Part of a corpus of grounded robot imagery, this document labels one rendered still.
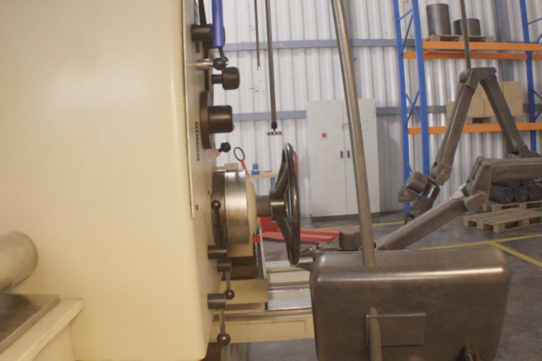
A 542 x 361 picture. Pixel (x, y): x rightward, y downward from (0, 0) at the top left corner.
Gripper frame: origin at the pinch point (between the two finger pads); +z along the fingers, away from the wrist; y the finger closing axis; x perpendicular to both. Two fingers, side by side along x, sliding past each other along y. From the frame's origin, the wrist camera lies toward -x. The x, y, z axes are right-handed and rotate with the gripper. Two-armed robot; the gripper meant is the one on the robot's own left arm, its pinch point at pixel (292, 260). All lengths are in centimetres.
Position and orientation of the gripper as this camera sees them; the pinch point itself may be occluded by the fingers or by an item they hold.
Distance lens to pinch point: 149.5
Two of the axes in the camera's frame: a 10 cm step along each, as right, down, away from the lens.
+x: 0.4, 0.4, -10.0
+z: -10.0, 0.5, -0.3
